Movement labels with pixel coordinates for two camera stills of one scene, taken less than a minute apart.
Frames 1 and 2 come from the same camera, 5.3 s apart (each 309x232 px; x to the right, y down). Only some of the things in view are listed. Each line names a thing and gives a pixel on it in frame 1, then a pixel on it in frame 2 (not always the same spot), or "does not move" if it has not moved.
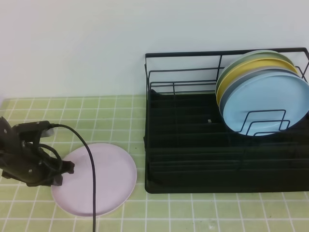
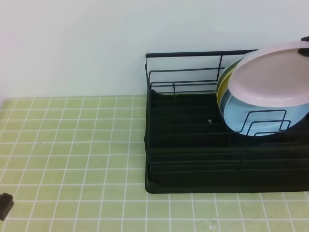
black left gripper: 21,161 → 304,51
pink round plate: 115,179 → 277,74
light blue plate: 267,105 does not move
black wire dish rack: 190,147 does not move
